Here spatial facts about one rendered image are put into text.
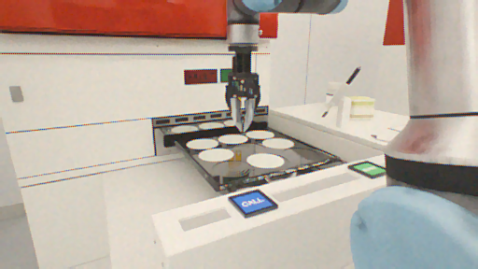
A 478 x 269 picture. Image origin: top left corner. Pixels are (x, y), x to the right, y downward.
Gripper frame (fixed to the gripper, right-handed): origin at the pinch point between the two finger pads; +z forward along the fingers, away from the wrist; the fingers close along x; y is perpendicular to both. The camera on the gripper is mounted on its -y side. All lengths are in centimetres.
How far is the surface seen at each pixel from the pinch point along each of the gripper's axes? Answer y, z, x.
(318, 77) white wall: -246, 10, 91
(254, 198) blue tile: 31.7, 2.9, 1.2
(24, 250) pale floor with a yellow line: -76, 99, -132
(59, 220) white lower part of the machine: -4, 30, -55
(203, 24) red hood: -20.4, -26.5, -11.5
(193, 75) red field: -23.4, -11.2, -15.9
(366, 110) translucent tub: -17.2, -0.4, 40.1
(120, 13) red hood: -9.8, -28.1, -32.0
